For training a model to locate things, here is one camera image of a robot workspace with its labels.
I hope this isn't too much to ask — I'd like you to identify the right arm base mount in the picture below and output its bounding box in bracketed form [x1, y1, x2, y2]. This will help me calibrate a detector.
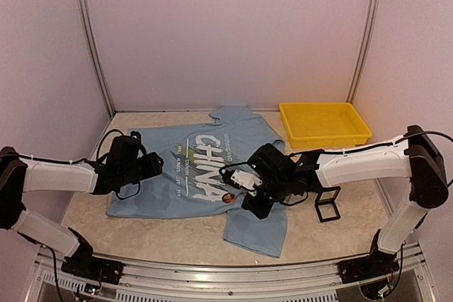
[338, 257, 400, 284]

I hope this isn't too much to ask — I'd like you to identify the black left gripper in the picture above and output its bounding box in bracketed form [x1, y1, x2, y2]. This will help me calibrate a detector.
[120, 151, 161, 186]

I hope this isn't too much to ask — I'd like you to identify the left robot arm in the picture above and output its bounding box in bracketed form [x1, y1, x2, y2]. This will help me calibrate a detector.
[1, 132, 164, 279]

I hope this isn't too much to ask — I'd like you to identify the left aluminium corner post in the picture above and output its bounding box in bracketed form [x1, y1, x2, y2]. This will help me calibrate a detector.
[76, 0, 116, 120]

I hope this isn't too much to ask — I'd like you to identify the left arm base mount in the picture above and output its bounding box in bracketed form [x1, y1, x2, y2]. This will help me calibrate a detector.
[62, 257, 124, 285]

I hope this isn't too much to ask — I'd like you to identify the aluminium front rail frame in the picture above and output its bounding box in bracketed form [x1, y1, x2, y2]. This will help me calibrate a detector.
[19, 243, 438, 301]

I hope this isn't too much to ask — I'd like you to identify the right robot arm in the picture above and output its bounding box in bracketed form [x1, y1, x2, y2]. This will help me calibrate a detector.
[231, 125, 451, 283]

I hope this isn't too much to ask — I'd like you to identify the right aluminium corner post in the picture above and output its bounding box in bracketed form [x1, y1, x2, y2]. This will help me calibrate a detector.
[346, 0, 379, 105]

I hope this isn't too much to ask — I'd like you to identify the light blue printed t-shirt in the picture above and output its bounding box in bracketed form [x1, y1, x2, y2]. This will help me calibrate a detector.
[107, 106, 287, 258]

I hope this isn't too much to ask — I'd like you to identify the black box with orange brooch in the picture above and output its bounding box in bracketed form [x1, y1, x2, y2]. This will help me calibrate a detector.
[314, 186, 341, 223]

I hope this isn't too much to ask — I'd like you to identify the yellow plastic tray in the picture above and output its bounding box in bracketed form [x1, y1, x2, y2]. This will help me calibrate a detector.
[279, 103, 373, 149]

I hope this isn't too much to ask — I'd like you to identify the aluminium corner post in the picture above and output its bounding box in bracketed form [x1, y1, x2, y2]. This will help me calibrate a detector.
[76, 0, 116, 120]
[346, 0, 379, 105]

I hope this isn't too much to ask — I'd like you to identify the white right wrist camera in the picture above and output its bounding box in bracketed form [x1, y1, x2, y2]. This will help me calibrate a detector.
[222, 170, 263, 193]

